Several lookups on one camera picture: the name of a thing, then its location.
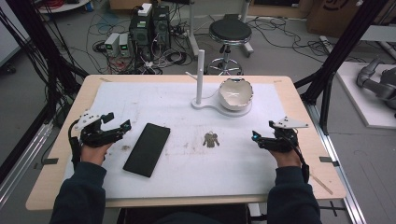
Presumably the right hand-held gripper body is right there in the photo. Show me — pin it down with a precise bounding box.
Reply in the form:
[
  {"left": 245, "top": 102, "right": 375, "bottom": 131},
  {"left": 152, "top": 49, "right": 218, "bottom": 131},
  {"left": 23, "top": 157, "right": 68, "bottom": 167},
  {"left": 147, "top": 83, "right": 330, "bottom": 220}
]
[{"left": 258, "top": 116, "right": 310, "bottom": 154}]

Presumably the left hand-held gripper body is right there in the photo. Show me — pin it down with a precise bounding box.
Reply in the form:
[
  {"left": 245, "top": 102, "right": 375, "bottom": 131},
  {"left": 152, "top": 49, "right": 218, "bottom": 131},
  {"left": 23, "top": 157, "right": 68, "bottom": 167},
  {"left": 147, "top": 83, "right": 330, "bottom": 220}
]
[{"left": 74, "top": 110, "right": 125, "bottom": 148}]

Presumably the person's left hand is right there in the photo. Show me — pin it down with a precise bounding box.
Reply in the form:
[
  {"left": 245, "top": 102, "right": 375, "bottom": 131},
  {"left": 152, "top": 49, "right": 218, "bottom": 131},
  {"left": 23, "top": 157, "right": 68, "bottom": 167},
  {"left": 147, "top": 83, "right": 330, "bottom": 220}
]
[{"left": 79, "top": 142, "right": 114, "bottom": 167}]

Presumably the person's right hand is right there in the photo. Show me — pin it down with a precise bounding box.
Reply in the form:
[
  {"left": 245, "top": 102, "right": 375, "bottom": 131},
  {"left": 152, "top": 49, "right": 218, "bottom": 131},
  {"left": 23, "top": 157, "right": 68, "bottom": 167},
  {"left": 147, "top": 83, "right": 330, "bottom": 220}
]
[{"left": 268, "top": 148, "right": 303, "bottom": 169}]

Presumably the black smartphone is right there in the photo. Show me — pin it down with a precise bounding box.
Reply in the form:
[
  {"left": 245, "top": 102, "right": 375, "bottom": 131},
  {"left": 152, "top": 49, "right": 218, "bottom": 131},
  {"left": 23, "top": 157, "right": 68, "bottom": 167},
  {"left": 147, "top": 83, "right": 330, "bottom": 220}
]
[{"left": 122, "top": 122, "right": 172, "bottom": 179}]

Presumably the black tape piece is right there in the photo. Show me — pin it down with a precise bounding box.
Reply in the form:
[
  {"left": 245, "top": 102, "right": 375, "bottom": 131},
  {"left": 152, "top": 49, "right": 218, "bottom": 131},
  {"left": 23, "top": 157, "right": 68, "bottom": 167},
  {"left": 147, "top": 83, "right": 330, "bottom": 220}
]
[
  {"left": 33, "top": 157, "right": 60, "bottom": 171},
  {"left": 318, "top": 156, "right": 341, "bottom": 168}
]

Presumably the bunch of metal keys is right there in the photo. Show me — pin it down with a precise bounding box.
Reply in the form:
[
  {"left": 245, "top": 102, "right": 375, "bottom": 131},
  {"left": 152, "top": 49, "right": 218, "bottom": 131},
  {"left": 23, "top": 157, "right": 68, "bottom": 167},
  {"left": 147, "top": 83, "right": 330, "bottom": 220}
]
[{"left": 202, "top": 131, "right": 221, "bottom": 148}]

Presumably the white eggshell-shaped bowl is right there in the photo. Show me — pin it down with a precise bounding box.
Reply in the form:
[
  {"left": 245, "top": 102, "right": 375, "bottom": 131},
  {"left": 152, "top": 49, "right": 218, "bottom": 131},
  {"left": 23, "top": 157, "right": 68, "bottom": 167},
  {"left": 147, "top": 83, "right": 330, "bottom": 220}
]
[{"left": 217, "top": 77, "right": 254, "bottom": 112}]

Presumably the wooden table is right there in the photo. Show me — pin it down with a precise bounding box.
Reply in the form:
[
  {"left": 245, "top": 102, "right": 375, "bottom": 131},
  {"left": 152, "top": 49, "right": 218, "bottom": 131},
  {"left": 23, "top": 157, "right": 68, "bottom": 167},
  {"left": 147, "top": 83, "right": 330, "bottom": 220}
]
[{"left": 25, "top": 74, "right": 347, "bottom": 212}]

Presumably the thin wooden stick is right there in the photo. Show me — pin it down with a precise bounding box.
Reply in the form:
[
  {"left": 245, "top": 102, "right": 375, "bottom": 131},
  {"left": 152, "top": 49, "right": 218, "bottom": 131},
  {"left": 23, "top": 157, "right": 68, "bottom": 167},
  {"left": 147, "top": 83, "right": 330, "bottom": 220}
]
[{"left": 309, "top": 174, "right": 334, "bottom": 196}]

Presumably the grey power supply unit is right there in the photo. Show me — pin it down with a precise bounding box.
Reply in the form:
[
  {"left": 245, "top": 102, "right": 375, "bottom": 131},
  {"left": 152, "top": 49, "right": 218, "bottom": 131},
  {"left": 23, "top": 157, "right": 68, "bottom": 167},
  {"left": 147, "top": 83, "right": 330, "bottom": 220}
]
[
  {"left": 118, "top": 32, "right": 132, "bottom": 58},
  {"left": 104, "top": 32, "right": 121, "bottom": 57}
]

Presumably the white table mat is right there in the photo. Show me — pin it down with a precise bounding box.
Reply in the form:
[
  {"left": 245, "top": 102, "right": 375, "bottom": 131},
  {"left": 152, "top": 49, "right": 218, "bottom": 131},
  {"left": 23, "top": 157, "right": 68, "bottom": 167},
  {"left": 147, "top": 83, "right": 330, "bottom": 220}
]
[{"left": 63, "top": 80, "right": 292, "bottom": 201}]

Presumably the white stand with pole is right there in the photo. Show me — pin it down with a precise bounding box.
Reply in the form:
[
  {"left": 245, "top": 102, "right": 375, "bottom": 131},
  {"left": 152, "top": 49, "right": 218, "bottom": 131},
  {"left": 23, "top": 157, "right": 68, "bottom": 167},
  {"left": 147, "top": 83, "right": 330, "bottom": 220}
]
[{"left": 185, "top": 49, "right": 253, "bottom": 119}]

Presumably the white platform board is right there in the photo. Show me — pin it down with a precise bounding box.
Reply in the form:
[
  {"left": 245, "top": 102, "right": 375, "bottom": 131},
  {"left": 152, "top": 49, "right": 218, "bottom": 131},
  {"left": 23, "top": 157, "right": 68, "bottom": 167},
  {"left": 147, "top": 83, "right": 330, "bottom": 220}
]
[{"left": 335, "top": 61, "right": 396, "bottom": 131}]

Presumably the black computer tower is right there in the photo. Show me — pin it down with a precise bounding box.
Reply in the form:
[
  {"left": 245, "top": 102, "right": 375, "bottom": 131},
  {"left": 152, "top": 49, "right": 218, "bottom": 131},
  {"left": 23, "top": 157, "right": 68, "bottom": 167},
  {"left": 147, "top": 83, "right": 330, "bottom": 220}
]
[
  {"left": 151, "top": 5, "right": 172, "bottom": 51},
  {"left": 128, "top": 10, "right": 154, "bottom": 63}
]

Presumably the black round stool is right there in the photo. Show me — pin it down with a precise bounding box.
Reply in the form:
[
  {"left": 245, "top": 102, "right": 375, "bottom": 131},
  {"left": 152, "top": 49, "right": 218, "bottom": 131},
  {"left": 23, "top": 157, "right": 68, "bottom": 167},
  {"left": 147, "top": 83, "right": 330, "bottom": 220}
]
[{"left": 205, "top": 13, "right": 253, "bottom": 77}]

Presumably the white box on tower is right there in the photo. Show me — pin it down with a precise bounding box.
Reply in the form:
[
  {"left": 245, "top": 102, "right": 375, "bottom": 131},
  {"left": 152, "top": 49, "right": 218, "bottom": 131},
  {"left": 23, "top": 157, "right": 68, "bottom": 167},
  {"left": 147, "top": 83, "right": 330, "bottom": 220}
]
[{"left": 136, "top": 2, "right": 153, "bottom": 18}]

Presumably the cardboard box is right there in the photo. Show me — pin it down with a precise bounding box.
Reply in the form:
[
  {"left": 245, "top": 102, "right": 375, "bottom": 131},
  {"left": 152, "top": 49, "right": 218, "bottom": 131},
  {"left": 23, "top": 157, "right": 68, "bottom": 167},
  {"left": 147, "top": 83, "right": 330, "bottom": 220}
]
[{"left": 305, "top": 0, "right": 363, "bottom": 39}]

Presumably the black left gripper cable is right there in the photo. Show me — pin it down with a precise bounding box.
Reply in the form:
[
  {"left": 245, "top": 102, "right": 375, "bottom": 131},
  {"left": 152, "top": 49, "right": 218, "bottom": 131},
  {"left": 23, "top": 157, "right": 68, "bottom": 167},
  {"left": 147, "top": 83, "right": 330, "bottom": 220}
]
[{"left": 67, "top": 119, "right": 83, "bottom": 171}]

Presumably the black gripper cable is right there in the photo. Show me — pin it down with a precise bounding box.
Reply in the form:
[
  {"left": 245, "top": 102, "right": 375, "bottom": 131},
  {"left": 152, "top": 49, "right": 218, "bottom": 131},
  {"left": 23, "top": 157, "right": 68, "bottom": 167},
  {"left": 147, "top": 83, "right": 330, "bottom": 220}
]
[
  {"left": 280, "top": 132, "right": 311, "bottom": 185},
  {"left": 67, "top": 119, "right": 83, "bottom": 171}
]

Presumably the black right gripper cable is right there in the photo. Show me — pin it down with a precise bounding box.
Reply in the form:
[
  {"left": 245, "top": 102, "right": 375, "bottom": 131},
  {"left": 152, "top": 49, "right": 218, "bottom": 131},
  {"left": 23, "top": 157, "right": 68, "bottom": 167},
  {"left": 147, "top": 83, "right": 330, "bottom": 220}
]
[{"left": 280, "top": 132, "right": 311, "bottom": 185}]

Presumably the aluminium rail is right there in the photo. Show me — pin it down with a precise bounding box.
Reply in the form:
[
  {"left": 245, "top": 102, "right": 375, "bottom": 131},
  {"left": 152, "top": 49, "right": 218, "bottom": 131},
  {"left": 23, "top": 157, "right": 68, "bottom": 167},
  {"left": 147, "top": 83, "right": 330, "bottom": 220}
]
[
  {"left": 305, "top": 102, "right": 369, "bottom": 224},
  {"left": 0, "top": 120, "right": 56, "bottom": 210}
]

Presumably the black frame post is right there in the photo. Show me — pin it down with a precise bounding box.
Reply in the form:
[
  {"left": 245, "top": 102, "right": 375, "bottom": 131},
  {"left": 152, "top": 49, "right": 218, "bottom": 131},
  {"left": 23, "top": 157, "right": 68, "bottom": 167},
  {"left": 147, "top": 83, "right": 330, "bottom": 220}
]
[
  {"left": 293, "top": 0, "right": 389, "bottom": 135},
  {"left": 0, "top": 0, "right": 90, "bottom": 185}
]

